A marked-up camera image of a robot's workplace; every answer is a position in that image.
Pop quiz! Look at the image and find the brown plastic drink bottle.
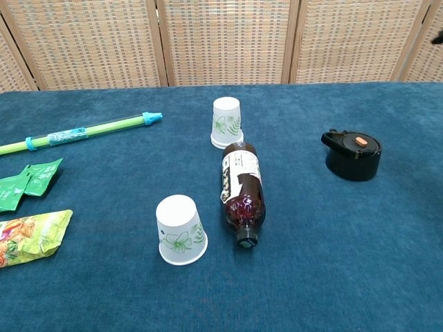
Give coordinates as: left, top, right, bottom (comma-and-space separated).
219, 141, 267, 250

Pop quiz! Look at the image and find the black bottle lid orange button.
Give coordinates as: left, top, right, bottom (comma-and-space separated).
320, 128, 383, 182

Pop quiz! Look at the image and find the woven folding screen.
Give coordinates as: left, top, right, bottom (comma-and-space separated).
0, 0, 443, 93

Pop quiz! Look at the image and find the green tube water gun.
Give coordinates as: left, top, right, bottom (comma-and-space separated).
0, 111, 163, 156

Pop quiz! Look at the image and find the blue velvet tablecloth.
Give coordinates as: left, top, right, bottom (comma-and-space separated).
0, 82, 443, 332

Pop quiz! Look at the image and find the green tea sachet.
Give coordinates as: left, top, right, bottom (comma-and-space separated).
24, 158, 64, 197
0, 165, 32, 212

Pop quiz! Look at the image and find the yellow green snack bag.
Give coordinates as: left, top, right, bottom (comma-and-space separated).
0, 209, 74, 269

